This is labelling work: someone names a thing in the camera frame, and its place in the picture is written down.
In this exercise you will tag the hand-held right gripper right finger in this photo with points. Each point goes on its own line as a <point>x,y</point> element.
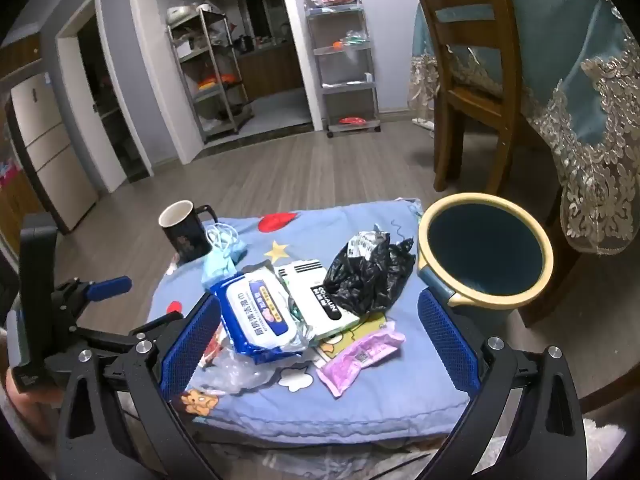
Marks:
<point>450,340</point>

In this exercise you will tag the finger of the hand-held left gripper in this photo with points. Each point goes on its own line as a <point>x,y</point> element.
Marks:
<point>110,286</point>
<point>115,340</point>

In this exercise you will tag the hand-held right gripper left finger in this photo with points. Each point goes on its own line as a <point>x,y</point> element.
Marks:
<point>190,345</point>

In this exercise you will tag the silver foil packet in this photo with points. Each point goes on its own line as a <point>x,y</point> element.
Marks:
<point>235,372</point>

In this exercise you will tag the blue white wet wipes packet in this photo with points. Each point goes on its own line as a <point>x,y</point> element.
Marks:
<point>255,310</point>

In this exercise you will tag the blue face mask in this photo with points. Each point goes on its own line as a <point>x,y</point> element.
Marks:
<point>217,272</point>
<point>235,250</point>

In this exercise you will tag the pink packet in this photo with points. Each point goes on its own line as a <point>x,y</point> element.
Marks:
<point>357,360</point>

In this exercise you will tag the blue bin with yellow rim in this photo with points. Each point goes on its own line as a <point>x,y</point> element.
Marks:
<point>480,250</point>

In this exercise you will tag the black plastic bag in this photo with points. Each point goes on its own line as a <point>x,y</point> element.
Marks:
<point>360,280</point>

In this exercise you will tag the white paper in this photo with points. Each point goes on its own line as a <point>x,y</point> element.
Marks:
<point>365,245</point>

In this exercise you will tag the white box with black stripes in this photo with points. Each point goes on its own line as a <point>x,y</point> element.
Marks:
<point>310,300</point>

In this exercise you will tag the person's left hand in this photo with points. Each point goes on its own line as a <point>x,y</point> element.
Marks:
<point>30,405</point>

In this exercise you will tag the black mug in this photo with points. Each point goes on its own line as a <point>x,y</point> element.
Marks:
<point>185,245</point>

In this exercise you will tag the blue printed blanket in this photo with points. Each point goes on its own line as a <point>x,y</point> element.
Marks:
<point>400,410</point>

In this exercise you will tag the beige refrigerator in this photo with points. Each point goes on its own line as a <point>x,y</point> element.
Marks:
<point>50,150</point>

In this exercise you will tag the white fuzzy rug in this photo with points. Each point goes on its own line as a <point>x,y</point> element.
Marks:
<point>607,450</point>

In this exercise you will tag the white power strip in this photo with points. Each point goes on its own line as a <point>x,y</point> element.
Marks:
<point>422,122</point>

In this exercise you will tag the orange items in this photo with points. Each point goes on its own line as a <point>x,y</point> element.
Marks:
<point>217,81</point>

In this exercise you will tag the wooden chair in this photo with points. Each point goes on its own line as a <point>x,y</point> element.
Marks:
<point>470,105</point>

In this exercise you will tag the red flat item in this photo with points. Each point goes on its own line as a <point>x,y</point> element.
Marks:
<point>352,121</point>

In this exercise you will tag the metal shelving rack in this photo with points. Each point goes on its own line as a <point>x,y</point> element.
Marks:
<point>210,55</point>

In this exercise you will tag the wooden kitchen cabinet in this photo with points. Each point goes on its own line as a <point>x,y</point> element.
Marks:
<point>270,70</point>

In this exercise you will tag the grey trolley cart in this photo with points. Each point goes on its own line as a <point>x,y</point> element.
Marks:
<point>345,87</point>

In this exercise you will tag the steel pot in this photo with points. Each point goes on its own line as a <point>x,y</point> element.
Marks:
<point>182,14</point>

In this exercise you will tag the teal tablecloth with lace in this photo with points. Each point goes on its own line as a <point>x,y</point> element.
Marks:
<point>560,50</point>

